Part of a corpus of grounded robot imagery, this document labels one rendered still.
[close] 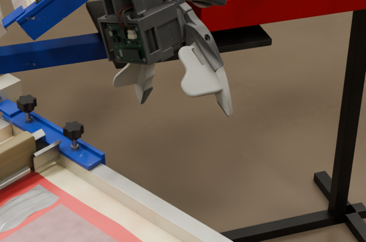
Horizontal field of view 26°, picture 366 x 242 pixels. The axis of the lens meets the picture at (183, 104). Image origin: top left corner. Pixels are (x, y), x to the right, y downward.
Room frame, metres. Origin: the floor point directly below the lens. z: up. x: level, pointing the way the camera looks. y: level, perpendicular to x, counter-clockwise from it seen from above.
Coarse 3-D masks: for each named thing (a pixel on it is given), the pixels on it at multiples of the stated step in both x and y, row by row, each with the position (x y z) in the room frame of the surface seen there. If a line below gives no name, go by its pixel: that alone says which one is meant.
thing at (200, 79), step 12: (192, 48) 0.79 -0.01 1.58; (180, 60) 0.77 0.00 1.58; (192, 60) 0.77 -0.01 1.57; (204, 60) 0.78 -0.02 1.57; (192, 72) 0.76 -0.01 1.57; (204, 72) 0.77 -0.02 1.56; (216, 72) 0.76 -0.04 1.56; (192, 84) 0.75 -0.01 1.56; (204, 84) 0.75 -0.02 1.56; (216, 84) 0.76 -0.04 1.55; (192, 96) 0.74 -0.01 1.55; (216, 96) 0.76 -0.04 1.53; (228, 96) 0.76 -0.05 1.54; (228, 108) 0.75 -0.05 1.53
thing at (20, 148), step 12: (24, 132) 1.38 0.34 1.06; (0, 144) 1.34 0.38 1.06; (12, 144) 1.34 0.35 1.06; (24, 144) 1.35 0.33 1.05; (0, 156) 1.31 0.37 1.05; (12, 156) 1.33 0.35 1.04; (24, 156) 1.35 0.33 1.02; (0, 168) 1.30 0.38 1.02; (12, 168) 1.32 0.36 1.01; (0, 180) 1.30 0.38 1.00
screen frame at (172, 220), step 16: (0, 128) 1.50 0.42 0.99; (16, 128) 1.51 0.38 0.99; (64, 160) 1.39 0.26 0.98; (80, 176) 1.36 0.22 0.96; (96, 176) 1.32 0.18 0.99; (112, 176) 1.32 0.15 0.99; (112, 192) 1.29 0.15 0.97; (128, 192) 1.27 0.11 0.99; (144, 192) 1.27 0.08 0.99; (144, 208) 1.23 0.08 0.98; (160, 208) 1.22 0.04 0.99; (176, 208) 1.22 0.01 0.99; (160, 224) 1.20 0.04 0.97; (176, 224) 1.17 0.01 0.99; (192, 224) 1.17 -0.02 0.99; (192, 240) 1.14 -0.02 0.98; (208, 240) 1.12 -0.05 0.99; (224, 240) 1.12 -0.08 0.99
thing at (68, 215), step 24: (0, 192) 1.31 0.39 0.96; (24, 192) 1.31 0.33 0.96; (48, 216) 1.23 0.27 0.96; (72, 216) 1.23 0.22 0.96; (96, 216) 1.23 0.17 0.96; (0, 240) 1.16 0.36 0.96; (24, 240) 1.16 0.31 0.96; (48, 240) 1.16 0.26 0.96; (72, 240) 1.16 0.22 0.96; (96, 240) 1.16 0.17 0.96; (120, 240) 1.16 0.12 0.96
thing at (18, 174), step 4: (24, 168) 1.34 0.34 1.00; (28, 168) 1.34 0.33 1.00; (16, 172) 1.33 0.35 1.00; (20, 172) 1.33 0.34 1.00; (24, 172) 1.33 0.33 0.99; (28, 172) 1.34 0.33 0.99; (8, 176) 1.31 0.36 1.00; (12, 176) 1.31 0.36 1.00; (16, 176) 1.31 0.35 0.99; (20, 176) 1.32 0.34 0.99; (4, 180) 1.30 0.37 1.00; (8, 180) 1.30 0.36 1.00; (12, 180) 1.31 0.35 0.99; (0, 184) 1.29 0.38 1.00; (4, 184) 1.29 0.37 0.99; (8, 184) 1.30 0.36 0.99; (0, 188) 1.28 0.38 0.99
